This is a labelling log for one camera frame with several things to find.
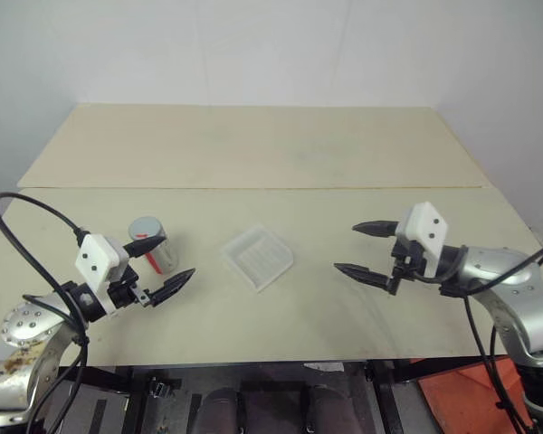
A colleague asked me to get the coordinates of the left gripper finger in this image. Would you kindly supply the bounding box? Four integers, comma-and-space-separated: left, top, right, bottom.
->
125, 236, 167, 259
146, 268, 196, 309

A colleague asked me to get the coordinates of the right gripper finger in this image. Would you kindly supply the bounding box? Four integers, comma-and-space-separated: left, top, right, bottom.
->
333, 262, 393, 291
351, 220, 399, 239

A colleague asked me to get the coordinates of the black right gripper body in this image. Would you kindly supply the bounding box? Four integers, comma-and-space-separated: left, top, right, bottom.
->
386, 239, 429, 297

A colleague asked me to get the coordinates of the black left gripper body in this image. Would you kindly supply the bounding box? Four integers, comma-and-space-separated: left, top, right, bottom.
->
107, 266, 158, 311

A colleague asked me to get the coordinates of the silver metal can top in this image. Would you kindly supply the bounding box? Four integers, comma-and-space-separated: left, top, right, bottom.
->
127, 216, 167, 243

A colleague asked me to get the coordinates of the clear square plastic lid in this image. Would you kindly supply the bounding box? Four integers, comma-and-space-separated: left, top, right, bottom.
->
220, 222, 295, 295

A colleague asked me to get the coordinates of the orange panel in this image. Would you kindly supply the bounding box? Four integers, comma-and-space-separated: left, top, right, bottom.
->
415, 356, 533, 434

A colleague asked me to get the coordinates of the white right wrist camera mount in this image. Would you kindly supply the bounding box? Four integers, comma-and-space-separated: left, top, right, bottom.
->
394, 202, 449, 278

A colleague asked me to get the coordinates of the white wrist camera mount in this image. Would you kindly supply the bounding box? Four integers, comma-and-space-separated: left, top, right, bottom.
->
74, 233, 130, 316
394, 202, 449, 278

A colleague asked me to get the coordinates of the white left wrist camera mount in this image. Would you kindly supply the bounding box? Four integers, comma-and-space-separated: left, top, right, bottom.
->
74, 233, 130, 316

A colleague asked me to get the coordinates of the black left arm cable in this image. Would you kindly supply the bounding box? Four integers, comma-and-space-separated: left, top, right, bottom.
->
0, 193, 94, 434

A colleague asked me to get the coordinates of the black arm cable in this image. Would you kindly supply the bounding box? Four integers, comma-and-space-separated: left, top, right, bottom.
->
406, 243, 543, 434
0, 193, 94, 434

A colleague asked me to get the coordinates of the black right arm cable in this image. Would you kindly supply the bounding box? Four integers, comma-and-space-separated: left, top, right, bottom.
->
406, 243, 543, 434

